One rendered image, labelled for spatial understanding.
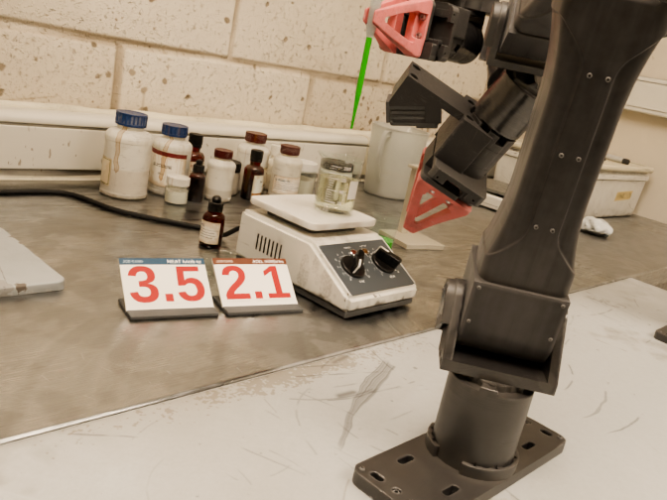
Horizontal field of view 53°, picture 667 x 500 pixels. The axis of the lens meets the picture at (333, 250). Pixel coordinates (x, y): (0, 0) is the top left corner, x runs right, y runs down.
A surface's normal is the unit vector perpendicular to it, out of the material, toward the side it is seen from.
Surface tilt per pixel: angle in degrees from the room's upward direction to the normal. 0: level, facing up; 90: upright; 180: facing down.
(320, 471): 0
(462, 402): 90
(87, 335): 0
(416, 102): 110
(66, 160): 90
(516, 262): 101
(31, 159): 90
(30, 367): 0
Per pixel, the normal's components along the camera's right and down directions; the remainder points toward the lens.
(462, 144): -0.20, 0.56
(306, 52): 0.69, 0.33
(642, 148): -0.69, 0.07
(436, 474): 0.19, -0.94
